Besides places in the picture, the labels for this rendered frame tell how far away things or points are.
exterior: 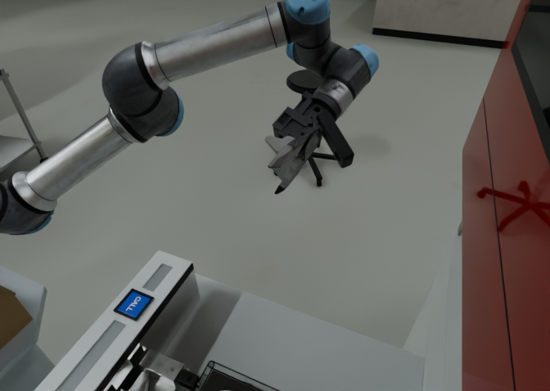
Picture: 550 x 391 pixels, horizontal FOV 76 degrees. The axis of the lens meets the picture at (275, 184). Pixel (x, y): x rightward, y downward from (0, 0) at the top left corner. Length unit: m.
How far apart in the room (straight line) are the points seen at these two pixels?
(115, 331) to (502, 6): 5.89
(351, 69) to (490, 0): 5.35
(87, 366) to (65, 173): 0.42
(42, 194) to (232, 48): 0.55
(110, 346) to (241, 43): 0.60
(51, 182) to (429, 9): 5.65
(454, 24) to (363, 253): 4.52
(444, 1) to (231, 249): 4.88
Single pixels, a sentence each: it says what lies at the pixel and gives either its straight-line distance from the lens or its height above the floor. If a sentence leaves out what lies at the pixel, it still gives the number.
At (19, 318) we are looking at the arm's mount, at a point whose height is 0.85.
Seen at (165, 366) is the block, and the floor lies 0.91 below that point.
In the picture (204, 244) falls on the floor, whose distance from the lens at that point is 2.19.
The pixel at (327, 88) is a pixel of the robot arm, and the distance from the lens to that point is 0.74.
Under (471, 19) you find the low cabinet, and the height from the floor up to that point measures 0.35.
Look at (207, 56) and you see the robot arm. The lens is 0.71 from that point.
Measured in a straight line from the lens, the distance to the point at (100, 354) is 0.77.
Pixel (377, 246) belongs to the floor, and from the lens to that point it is 2.22.
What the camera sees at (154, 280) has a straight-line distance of 0.83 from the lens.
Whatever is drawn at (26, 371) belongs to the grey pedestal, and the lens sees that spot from 1.19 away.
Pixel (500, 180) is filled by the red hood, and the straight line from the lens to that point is 0.45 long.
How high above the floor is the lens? 1.59
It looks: 38 degrees down
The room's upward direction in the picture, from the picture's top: straight up
